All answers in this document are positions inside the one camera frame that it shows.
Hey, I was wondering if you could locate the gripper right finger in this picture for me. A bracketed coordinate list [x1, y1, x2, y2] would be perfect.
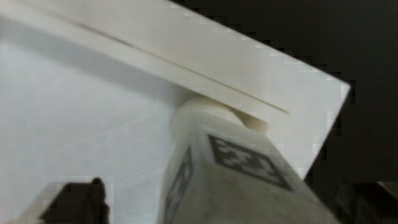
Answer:
[336, 181, 398, 224]

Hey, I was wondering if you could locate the white square tabletop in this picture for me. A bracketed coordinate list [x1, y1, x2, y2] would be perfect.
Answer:
[0, 0, 350, 224]

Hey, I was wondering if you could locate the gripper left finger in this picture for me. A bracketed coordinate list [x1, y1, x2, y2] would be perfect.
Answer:
[39, 178, 110, 224]

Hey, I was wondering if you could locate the white leg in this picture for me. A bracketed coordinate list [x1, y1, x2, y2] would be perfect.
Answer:
[156, 97, 339, 224]

